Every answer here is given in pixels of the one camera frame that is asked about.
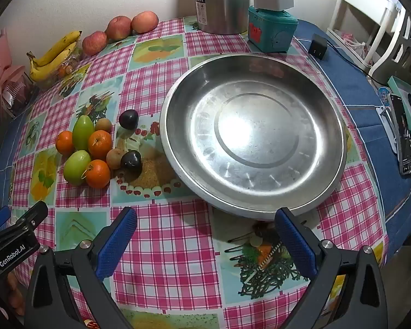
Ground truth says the pink checked plastic tablecloth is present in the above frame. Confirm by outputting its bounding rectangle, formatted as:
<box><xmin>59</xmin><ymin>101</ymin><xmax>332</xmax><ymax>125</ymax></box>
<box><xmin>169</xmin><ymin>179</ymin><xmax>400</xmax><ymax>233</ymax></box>
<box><xmin>0</xmin><ymin>16</ymin><xmax>389</xmax><ymax>329</ymax></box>

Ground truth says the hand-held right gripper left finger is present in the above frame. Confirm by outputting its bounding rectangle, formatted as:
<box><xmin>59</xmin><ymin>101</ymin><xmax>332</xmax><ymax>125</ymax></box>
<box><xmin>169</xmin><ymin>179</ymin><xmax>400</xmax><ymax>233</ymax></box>
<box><xmin>23</xmin><ymin>206</ymin><xmax>138</xmax><ymax>329</ymax></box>

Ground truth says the clear plastic produce box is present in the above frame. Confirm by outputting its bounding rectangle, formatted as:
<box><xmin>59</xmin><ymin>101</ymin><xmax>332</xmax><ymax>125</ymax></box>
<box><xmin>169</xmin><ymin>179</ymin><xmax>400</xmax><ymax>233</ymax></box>
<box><xmin>43</xmin><ymin>46</ymin><xmax>83</xmax><ymax>88</ymax></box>

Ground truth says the white phone stand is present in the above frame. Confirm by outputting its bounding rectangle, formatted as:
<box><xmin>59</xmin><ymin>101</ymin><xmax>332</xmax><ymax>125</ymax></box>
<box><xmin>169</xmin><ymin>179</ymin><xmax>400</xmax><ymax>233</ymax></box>
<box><xmin>376</xmin><ymin>106</ymin><xmax>398</xmax><ymax>154</ymax></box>

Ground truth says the white charger block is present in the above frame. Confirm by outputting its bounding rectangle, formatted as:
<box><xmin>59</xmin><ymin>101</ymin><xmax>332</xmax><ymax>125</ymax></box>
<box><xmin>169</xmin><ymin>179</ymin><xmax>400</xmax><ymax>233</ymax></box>
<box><xmin>253</xmin><ymin>0</ymin><xmax>294</xmax><ymax>11</ymax></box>

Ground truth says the black power adapter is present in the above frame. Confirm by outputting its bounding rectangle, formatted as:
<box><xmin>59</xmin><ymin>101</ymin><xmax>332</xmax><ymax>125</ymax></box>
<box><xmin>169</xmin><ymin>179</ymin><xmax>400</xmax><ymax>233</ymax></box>
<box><xmin>308</xmin><ymin>33</ymin><xmax>328</xmax><ymax>59</ymax></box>

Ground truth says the yellow banana bunch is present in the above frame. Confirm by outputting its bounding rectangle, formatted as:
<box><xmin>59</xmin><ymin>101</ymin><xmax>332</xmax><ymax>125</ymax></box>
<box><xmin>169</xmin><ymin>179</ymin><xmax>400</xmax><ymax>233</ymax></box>
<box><xmin>27</xmin><ymin>30</ymin><xmax>83</xmax><ymax>83</ymax></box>

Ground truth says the dark purple plum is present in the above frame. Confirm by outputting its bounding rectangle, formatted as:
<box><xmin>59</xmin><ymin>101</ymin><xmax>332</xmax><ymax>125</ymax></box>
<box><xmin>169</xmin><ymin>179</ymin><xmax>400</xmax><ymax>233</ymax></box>
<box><xmin>119</xmin><ymin>109</ymin><xmax>139</xmax><ymax>131</ymax></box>
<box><xmin>120</xmin><ymin>150</ymin><xmax>143</xmax><ymax>174</ymax></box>

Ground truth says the teal toy box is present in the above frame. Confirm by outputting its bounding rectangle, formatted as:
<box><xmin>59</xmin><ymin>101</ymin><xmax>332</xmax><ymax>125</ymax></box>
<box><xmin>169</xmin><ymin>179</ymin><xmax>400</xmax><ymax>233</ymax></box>
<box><xmin>248</xmin><ymin>6</ymin><xmax>299</xmax><ymax>53</ymax></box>

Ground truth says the smartphone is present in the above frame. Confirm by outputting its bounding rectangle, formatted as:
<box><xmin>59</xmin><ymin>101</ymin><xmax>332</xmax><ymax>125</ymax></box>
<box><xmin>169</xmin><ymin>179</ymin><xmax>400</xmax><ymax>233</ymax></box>
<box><xmin>389</xmin><ymin>93</ymin><xmax>411</xmax><ymax>176</ymax></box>

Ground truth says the stainless steel thermos jug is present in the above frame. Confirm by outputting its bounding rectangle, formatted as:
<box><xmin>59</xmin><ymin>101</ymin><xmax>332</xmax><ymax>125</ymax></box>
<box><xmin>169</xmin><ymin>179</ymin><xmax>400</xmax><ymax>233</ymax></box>
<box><xmin>192</xmin><ymin>0</ymin><xmax>264</xmax><ymax>35</ymax></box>

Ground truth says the red apple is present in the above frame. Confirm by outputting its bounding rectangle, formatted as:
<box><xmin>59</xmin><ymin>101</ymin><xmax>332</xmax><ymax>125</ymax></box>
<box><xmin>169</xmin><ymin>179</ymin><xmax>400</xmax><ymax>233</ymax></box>
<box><xmin>82</xmin><ymin>31</ymin><xmax>108</xmax><ymax>56</ymax></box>
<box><xmin>131</xmin><ymin>11</ymin><xmax>159</xmax><ymax>34</ymax></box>
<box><xmin>106</xmin><ymin>16</ymin><xmax>133</xmax><ymax>41</ymax></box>

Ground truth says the stainless steel basin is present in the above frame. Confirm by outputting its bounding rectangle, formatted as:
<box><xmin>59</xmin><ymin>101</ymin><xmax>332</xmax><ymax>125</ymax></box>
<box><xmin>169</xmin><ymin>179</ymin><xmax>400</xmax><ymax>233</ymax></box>
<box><xmin>159</xmin><ymin>54</ymin><xmax>347</xmax><ymax>220</ymax></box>

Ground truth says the green mango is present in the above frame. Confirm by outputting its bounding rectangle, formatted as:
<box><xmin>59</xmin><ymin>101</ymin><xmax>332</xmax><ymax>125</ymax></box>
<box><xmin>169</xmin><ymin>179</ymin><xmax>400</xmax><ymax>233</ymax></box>
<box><xmin>72</xmin><ymin>115</ymin><xmax>96</xmax><ymax>151</ymax></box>
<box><xmin>63</xmin><ymin>150</ymin><xmax>92</xmax><ymax>187</ymax></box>

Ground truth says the brown longan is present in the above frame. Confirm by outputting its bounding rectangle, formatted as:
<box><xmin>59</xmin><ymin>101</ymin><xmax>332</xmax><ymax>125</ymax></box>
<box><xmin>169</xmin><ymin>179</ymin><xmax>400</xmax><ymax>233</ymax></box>
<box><xmin>95</xmin><ymin>117</ymin><xmax>112</xmax><ymax>134</ymax></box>
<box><xmin>106</xmin><ymin>148</ymin><xmax>127</xmax><ymax>171</ymax></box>

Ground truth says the black cable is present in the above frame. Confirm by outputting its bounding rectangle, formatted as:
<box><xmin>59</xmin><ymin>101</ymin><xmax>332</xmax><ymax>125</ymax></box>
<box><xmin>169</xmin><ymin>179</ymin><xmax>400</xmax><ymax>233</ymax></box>
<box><xmin>325</xmin><ymin>43</ymin><xmax>389</xmax><ymax>86</ymax></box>

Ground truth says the small orange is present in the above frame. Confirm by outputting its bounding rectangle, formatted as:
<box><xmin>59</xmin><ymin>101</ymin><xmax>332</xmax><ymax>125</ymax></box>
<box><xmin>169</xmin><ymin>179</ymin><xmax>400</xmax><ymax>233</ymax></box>
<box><xmin>55</xmin><ymin>131</ymin><xmax>75</xmax><ymax>156</ymax></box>
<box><xmin>88</xmin><ymin>129</ymin><xmax>113</xmax><ymax>161</ymax></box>
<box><xmin>81</xmin><ymin>159</ymin><xmax>111</xmax><ymax>189</ymax></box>

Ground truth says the person's left hand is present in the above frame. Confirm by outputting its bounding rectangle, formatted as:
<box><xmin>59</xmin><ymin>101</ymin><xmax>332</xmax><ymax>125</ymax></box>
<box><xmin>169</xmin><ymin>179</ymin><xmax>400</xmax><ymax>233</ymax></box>
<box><xmin>5</xmin><ymin>277</ymin><xmax>25</xmax><ymax>316</ymax></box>

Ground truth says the blue round badge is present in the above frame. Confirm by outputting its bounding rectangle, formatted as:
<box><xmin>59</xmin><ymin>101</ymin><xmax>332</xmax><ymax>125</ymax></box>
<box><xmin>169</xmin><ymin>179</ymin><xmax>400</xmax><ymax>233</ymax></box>
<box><xmin>377</xmin><ymin>86</ymin><xmax>391</xmax><ymax>108</ymax></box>

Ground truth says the pink plastic bag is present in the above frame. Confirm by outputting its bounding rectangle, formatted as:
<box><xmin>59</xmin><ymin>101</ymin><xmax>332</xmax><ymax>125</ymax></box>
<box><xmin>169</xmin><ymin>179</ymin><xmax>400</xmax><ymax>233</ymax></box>
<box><xmin>341</xmin><ymin>32</ymin><xmax>369</xmax><ymax>64</ymax></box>

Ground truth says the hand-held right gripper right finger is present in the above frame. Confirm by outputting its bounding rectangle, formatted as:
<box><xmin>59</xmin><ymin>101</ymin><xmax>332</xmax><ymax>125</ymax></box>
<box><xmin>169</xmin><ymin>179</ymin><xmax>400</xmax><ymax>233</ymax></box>
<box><xmin>275</xmin><ymin>207</ymin><xmax>388</xmax><ymax>329</ymax></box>

